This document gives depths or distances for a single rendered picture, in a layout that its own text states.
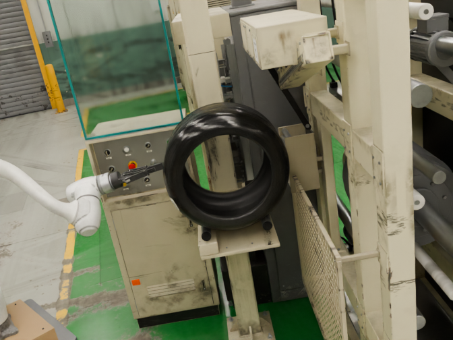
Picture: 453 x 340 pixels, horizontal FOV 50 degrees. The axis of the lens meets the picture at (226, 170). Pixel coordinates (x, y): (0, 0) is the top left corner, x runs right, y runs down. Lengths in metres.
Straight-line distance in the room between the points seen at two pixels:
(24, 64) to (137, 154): 8.81
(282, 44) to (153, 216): 1.47
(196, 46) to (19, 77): 9.35
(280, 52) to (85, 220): 1.03
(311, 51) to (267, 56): 0.16
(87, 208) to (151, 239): 0.87
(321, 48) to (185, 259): 1.72
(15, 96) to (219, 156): 9.43
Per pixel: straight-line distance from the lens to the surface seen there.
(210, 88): 2.35
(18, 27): 11.39
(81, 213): 2.10
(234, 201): 2.41
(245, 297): 2.84
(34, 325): 2.32
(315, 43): 1.66
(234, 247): 2.27
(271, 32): 1.72
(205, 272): 3.02
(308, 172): 2.46
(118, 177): 2.20
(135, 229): 2.89
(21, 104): 11.60
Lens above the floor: 1.93
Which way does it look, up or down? 21 degrees down
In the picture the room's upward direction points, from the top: 10 degrees counter-clockwise
